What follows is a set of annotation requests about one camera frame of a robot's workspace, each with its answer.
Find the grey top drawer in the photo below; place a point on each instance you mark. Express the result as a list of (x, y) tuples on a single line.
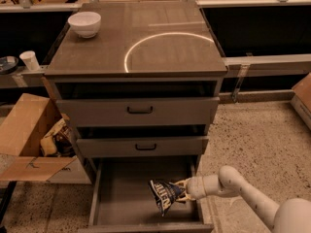
[(139, 112)]

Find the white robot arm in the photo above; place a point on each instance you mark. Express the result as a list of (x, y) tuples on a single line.
[(292, 216)]

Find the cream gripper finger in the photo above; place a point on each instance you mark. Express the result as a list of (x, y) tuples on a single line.
[(184, 197), (182, 183)]

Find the grey open bottom drawer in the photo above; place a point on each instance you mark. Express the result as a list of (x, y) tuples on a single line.
[(123, 203)]

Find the grey drawer cabinet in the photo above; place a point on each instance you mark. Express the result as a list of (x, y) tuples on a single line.
[(142, 50)]

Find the snack bags in box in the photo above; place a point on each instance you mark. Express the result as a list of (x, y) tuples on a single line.
[(57, 142)]

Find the dark round dish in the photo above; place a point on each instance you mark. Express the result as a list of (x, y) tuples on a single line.
[(8, 64)]

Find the blue chip bag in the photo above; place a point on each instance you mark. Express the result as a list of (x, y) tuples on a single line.
[(166, 194)]

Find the clear bracket on shelf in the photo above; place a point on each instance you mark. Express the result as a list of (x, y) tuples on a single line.
[(243, 71)]

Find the cardboard box at right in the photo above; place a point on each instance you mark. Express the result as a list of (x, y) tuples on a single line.
[(302, 99)]

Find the grey middle drawer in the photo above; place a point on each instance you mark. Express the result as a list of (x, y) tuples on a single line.
[(154, 146)]

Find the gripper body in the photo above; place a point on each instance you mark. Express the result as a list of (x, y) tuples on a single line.
[(195, 187)]

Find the open cardboard box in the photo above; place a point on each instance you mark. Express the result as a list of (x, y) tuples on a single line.
[(30, 119)]

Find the white paper cup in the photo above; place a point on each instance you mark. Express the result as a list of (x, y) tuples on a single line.
[(30, 60)]

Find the white ceramic bowl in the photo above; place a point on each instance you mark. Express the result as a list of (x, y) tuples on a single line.
[(85, 24)]

